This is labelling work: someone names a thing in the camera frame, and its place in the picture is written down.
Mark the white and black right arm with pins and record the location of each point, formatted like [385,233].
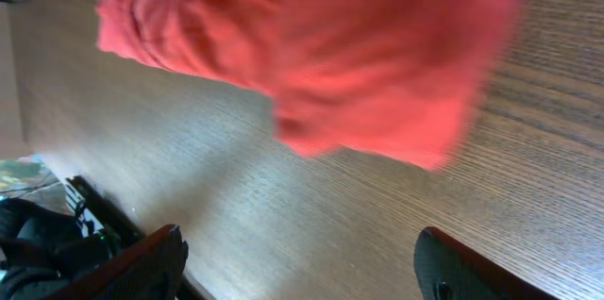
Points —
[97,253]

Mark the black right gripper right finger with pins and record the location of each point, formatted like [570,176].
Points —
[447,269]

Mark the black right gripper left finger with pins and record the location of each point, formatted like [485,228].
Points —
[151,269]

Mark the orange t-shirt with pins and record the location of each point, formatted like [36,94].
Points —
[397,78]

